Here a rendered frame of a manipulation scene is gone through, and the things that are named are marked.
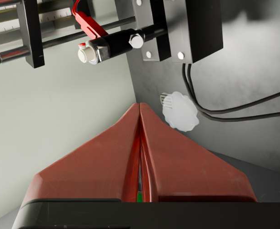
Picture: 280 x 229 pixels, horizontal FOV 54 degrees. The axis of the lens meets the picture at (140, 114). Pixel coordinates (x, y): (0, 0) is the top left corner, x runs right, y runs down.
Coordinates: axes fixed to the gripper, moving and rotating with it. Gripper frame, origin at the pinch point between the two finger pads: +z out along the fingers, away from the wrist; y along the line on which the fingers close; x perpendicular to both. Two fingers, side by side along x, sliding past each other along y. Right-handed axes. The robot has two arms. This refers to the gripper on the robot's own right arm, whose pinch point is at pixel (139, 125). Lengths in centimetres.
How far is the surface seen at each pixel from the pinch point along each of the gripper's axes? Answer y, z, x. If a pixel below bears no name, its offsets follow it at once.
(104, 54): 3.9, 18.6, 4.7
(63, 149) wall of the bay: 18, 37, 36
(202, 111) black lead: -7.7, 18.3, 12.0
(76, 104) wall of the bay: 15, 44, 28
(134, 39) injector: 0.6, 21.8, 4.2
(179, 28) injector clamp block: -5.3, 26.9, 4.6
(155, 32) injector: -2.1, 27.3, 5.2
